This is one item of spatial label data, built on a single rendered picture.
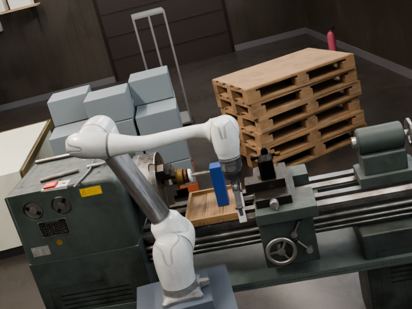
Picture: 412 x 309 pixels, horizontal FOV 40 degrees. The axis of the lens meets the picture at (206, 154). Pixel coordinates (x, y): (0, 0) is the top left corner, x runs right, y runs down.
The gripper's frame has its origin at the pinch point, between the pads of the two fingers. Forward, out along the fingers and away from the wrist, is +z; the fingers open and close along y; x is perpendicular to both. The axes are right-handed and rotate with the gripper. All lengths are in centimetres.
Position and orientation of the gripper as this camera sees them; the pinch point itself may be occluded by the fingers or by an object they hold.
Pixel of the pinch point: (241, 212)
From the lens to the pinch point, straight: 239.8
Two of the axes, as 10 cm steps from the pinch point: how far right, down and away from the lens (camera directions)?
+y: -0.1, 3.5, -9.4
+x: 9.7, -2.1, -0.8
